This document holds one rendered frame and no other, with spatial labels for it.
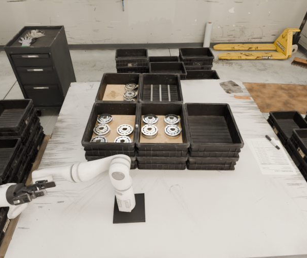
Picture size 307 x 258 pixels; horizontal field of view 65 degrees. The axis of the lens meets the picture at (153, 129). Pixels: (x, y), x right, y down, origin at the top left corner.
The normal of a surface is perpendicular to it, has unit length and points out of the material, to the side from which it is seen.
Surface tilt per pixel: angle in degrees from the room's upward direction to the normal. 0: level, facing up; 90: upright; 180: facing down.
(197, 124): 0
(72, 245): 0
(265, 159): 0
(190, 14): 90
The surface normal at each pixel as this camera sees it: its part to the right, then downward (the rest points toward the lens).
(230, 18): 0.06, 0.66
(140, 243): 0.01, -0.75
